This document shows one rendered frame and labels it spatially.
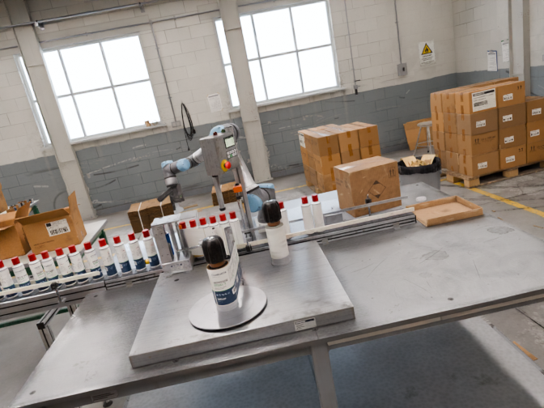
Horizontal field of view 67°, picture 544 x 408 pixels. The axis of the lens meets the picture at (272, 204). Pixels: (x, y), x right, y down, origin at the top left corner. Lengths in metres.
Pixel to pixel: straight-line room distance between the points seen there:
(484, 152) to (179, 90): 4.80
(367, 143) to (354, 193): 3.26
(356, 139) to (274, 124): 2.37
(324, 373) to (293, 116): 6.35
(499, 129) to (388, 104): 2.92
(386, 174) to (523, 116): 3.56
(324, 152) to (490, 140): 1.97
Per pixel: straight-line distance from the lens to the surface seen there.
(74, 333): 2.02
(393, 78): 8.15
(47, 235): 3.54
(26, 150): 8.13
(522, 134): 5.87
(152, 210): 6.15
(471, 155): 5.50
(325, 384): 1.63
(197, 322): 1.61
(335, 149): 5.47
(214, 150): 2.07
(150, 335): 1.66
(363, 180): 2.40
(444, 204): 2.56
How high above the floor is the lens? 1.68
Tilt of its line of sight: 16 degrees down
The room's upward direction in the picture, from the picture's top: 11 degrees counter-clockwise
